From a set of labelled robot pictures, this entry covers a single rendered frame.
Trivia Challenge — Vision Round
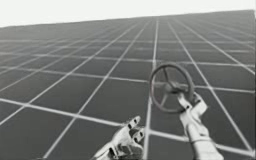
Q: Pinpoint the dark steering wheel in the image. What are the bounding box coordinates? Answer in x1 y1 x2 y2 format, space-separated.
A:
148 62 196 115

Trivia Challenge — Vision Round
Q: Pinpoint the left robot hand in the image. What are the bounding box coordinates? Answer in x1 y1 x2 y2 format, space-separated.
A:
109 115 146 156

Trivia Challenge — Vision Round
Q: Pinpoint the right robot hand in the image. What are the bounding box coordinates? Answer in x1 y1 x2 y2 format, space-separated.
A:
176 92 210 142

